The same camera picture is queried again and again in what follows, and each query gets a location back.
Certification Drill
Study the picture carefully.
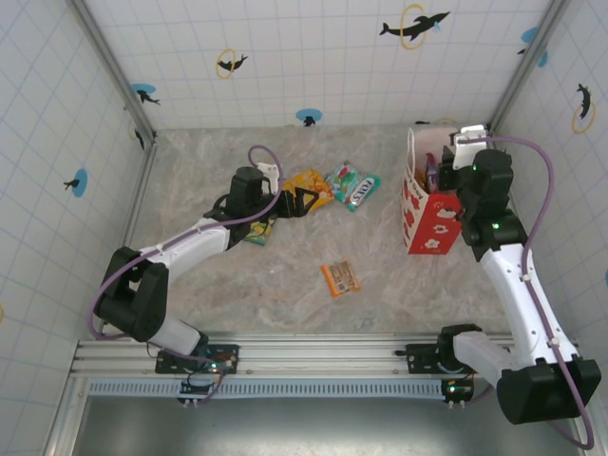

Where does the green Fox's candy bag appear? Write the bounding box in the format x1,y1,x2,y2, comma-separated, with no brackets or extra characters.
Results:
324,161,382,213

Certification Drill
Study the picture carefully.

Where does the large dolphin ring sticker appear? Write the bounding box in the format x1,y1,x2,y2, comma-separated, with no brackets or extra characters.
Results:
378,3,451,51

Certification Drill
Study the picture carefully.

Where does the aluminium corner post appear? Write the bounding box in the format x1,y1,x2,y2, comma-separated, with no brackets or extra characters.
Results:
486,0,569,135
69,0,157,146

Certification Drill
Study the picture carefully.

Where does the blue circle seal sticker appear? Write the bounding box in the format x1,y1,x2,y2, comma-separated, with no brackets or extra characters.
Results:
295,107,323,128

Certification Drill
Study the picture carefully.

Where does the blue circle fish sticker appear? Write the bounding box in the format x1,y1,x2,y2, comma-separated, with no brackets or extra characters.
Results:
63,168,89,199

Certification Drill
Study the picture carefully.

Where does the small orange snack pack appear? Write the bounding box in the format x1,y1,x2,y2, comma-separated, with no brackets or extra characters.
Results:
320,256,362,300

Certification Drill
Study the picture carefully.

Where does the white slotted cable duct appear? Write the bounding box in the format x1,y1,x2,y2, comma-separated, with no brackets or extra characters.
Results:
86,377,476,399

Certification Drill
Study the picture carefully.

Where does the red and white paper bag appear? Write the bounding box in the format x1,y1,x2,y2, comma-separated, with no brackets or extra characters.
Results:
400,125,465,257

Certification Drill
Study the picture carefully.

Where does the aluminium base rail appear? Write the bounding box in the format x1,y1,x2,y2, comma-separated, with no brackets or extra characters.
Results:
70,331,581,379

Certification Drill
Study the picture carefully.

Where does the aluminium table side rail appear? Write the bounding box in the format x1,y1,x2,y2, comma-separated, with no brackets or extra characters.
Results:
484,130,557,336
97,142,161,339

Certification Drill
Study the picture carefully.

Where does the orca yellow ring sticker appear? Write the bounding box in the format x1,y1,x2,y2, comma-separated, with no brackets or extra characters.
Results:
571,83,598,135

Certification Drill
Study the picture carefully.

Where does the small dolphin ring sticker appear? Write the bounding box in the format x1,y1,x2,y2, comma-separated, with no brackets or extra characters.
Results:
216,47,250,80

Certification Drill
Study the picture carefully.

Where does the green and yellow snack pack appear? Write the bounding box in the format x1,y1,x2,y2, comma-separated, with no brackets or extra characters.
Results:
242,217,279,247

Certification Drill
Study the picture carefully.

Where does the penguin yellow ring sticker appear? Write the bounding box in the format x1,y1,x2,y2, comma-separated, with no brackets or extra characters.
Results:
126,117,146,151

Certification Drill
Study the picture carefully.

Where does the small control circuit board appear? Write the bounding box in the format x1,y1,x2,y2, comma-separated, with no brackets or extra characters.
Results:
178,370,225,407
440,377,476,409

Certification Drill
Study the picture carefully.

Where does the blue circle whale sticker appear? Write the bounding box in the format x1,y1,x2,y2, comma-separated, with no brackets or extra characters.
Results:
517,27,550,69

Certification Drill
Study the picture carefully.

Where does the purple snack bag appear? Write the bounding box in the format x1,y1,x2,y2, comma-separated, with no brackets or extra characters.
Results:
425,152,442,192

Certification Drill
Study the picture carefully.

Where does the blue circle shark sticker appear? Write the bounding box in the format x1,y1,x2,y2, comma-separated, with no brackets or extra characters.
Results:
131,83,162,106

